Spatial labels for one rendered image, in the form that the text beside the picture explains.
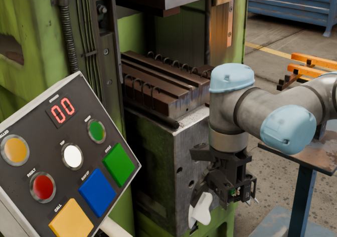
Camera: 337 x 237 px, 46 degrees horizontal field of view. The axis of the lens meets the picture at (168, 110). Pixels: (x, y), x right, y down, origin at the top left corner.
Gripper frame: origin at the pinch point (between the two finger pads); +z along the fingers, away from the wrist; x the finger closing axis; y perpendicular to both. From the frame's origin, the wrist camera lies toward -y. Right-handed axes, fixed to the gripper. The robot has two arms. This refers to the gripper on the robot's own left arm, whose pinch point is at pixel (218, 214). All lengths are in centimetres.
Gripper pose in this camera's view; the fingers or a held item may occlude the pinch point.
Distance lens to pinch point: 90.9
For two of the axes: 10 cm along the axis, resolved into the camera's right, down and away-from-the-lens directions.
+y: 4.6, 4.3, -7.8
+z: 0.3, 8.7, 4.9
